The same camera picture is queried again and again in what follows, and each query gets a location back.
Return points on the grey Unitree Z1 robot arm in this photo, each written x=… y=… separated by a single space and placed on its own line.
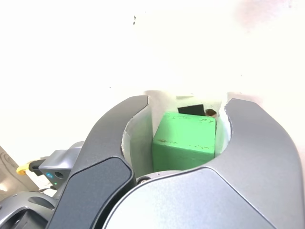
x=64 y=155

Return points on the black tape square outline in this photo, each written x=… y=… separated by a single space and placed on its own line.
x=190 y=109

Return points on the green cube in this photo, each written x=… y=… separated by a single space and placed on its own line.
x=183 y=143

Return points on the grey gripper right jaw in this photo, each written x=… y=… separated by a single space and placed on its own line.
x=257 y=167

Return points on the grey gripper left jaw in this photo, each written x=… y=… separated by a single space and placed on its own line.
x=100 y=148

